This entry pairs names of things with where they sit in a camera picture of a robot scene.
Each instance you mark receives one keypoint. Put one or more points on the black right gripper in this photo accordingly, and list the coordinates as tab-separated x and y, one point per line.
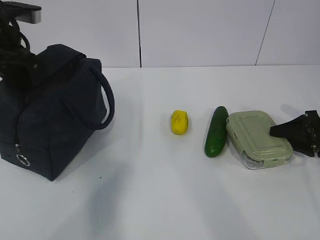
305	131

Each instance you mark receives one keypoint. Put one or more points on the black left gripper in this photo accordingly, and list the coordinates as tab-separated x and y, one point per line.
16	70

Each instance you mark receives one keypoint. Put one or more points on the glass container with green lid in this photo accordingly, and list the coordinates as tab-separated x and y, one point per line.
249	132

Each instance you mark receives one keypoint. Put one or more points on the navy blue lunch bag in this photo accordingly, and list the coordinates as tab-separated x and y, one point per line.
45	125

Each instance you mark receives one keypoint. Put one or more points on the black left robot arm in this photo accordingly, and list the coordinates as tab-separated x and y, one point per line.
12	40

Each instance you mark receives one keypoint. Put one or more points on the green cucumber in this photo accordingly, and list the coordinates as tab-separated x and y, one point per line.
217	133

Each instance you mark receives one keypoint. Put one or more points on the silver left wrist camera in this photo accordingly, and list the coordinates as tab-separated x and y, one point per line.
23	12

